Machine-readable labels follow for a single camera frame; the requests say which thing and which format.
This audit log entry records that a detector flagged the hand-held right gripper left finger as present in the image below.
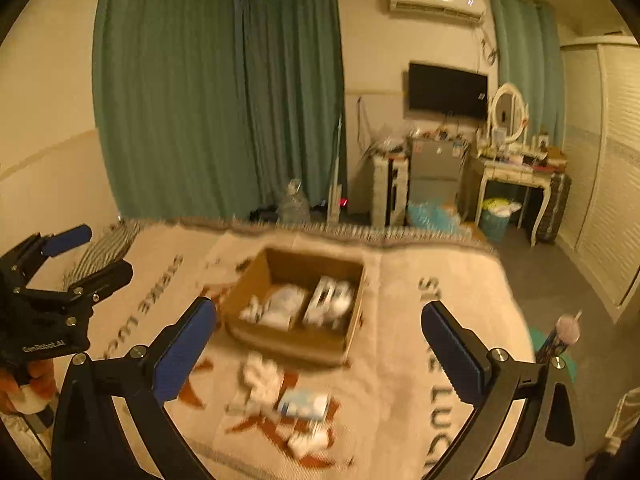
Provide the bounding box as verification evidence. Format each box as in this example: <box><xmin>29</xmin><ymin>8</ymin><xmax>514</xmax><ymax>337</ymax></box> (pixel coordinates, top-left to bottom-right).
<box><xmin>50</xmin><ymin>296</ymin><xmax>218</xmax><ymax>480</ymax></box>

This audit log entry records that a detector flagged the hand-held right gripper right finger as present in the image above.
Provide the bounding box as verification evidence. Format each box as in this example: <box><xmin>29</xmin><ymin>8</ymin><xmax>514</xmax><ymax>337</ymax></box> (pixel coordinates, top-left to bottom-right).
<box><xmin>421</xmin><ymin>301</ymin><xmax>586</xmax><ymax>480</ymax></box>

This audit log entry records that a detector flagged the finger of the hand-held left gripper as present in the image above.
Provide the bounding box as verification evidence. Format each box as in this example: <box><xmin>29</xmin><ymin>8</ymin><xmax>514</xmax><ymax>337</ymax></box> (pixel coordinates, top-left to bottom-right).
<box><xmin>27</xmin><ymin>260</ymin><xmax>135</xmax><ymax>307</ymax></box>
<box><xmin>0</xmin><ymin>225</ymin><xmax>93</xmax><ymax>287</ymax></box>

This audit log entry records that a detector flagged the white soft cloth bundle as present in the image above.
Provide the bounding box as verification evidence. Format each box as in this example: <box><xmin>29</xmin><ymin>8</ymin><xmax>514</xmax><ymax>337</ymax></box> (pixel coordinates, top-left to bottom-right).
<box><xmin>241</xmin><ymin>352</ymin><xmax>289</xmax><ymax>403</ymax></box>

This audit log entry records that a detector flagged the brown cardboard box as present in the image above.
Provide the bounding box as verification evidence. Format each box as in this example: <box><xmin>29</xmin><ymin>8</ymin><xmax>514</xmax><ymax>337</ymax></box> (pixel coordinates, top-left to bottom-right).
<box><xmin>220</xmin><ymin>247</ymin><xmax>368</xmax><ymax>367</ymax></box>

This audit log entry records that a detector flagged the blue and white tissue pack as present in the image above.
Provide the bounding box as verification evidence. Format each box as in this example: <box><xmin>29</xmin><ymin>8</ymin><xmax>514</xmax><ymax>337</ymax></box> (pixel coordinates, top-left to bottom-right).
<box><xmin>277</xmin><ymin>390</ymin><xmax>332</xmax><ymax>422</ymax></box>

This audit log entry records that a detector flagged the small white soft packet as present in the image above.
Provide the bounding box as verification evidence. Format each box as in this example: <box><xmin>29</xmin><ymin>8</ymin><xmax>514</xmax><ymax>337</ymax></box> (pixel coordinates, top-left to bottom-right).
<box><xmin>286</xmin><ymin>427</ymin><xmax>333</xmax><ymax>458</ymax></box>

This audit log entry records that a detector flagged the white plastic-wrapped soft pack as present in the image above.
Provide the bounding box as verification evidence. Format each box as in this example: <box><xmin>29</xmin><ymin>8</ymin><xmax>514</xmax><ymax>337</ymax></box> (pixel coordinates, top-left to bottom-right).
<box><xmin>240</xmin><ymin>284</ymin><xmax>313</xmax><ymax>331</ymax></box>

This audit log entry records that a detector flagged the white patterned soft pack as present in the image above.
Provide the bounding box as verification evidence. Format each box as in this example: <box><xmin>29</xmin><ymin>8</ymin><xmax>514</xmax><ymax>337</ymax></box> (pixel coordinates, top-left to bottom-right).
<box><xmin>302</xmin><ymin>276</ymin><xmax>358</xmax><ymax>328</ymax></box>

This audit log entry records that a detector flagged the person's left hand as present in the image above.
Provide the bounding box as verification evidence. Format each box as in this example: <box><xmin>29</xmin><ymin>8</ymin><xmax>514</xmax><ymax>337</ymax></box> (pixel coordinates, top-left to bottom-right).
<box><xmin>0</xmin><ymin>359</ymin><xmax>57</xmax><ymax>416</ymax></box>

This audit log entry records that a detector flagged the grey striped cloth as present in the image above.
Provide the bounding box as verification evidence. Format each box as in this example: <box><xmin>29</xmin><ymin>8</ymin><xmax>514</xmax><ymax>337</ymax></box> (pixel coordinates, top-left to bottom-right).
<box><xmin>62</xmin><ymin>220</ymin><xmax>143</xmax><ymax>288</ymax></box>

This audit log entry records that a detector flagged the beige printed blanket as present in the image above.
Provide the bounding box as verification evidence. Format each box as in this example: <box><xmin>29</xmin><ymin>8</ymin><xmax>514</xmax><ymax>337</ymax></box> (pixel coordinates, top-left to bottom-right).
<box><xmin>30</xmin><ymin>217</ymin><xmax>538</xmax><ymax>480</ymax></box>

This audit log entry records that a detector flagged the teal floor mat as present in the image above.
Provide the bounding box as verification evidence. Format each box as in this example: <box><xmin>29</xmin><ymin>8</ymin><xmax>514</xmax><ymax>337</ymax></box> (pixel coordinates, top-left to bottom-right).
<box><xmin>530</xmin><ymin>327</ymin><xmax>578</xmax><ymax>386</ymax></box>

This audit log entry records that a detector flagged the pink cup with straw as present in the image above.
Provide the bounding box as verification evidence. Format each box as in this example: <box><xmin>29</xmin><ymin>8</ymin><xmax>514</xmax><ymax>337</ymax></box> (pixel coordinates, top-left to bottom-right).
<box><xmin>542</xmin><ymin>311</ymin><xmax>583</xmax><ymax>361</ymax></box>

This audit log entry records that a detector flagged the teal waste basket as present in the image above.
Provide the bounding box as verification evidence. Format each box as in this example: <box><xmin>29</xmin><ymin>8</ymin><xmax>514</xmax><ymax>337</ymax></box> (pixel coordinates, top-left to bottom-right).
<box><xmin>481</xmin><ymin>199</ymin><xmax>523</xmax><ymax>242</ymax></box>

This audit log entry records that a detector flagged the blue plastic bag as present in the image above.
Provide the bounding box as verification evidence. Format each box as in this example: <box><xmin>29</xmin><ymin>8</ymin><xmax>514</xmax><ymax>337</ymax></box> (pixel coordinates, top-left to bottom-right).
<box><xmin>406</xmin><ymin>201</ymin><xmax>463</xmax><ymax>233</ymax></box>

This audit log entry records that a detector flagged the white small cabinet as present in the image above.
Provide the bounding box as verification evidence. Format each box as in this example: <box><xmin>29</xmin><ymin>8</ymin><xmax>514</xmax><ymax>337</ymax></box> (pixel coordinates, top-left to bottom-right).
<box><xmin>372</xmin><ymin>152</ymin><xmax>408</xmax><ymax>228</ymax></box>

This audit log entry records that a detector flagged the grey mini fridge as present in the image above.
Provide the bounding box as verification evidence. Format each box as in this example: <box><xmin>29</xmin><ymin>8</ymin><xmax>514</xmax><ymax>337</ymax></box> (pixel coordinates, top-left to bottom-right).
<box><xmin>407</xmin><ymin>137</ymin><xmax>471</xmax><ymax>211</ymax></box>

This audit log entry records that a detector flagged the dark ribbed suitcase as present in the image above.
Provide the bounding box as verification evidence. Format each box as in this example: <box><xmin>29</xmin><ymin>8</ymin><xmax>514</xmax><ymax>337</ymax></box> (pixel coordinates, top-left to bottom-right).
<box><xmin>537</xmin><ymin>172</ymin><xmax>572</xmax><ymax>245</ymax></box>

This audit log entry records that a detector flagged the wide green curtain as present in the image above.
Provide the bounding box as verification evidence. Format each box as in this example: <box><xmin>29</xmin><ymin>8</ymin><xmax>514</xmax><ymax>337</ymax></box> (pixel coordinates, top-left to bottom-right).
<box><xmin>92</xmin><ymin>0</ymin><xmax>246</xmax><ymax>221</ymax></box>

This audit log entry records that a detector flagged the clear plastic bag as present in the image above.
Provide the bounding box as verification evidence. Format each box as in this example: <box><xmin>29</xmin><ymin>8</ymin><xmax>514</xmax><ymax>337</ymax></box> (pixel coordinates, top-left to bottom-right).
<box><xmin>277</xmin><ymin>179</ymin><xmax>312</xmax><ymax>223</ymax></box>

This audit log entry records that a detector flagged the white dressing table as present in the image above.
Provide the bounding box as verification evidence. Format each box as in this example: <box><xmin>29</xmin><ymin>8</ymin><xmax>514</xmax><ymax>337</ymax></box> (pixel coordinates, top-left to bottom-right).
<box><xmin>472</xmin><ymin>152</ymin><xmax>556</xmax><ymax>247</ymax></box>

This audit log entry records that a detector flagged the white stick vacuum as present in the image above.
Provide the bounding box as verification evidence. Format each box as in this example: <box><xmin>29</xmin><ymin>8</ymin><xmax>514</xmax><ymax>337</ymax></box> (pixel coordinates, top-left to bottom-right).
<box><xmin>327</xmin><ymin>112</ymin><xmax>347</xmax><ymax>223</ymax></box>

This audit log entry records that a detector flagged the white slatted wardrobe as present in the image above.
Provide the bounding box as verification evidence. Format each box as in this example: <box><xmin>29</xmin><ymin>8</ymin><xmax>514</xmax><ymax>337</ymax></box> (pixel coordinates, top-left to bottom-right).
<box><xmin>557</xmin><ymin>35</ymin><xmax>640</xmax><ymax>321</ymax></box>

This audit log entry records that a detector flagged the white oval vanity mirror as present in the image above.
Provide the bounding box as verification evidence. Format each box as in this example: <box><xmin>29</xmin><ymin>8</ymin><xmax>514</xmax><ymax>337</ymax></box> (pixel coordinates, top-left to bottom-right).
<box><xmin>487</xmin><ymin>82</ymin><xmax>530</xmax><ymax>146</ymax></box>

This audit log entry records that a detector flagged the narrow green curtain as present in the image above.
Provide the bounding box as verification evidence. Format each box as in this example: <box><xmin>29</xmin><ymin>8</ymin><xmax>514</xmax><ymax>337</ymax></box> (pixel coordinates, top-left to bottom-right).
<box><xmin>242</xmin><ymin>0</ymin><xmax>348</xmax><ymax>213</ymax></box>

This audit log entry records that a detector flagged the light green curtain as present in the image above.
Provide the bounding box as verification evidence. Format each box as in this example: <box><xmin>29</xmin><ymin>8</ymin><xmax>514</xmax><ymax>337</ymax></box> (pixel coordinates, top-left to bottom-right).
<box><xmin>489</xmin><ymin>0</ymin><xmax>563</xmax><ymax>153</ymax></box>

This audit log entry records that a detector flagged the white air conditioner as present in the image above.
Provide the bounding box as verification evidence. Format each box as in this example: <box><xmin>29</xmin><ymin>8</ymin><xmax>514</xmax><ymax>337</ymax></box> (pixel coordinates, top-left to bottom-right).
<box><xmin>385</xmin><ymin>0</ymin><xmax>487</xmax><ymax>25</ymax></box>

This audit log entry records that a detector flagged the black wall television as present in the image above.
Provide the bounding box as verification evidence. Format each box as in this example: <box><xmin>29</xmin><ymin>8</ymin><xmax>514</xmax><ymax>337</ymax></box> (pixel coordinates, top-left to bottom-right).
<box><xmin>408</xmin><ymin>61</ymin><xmax>489</xmax><ymax>122</ymax></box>

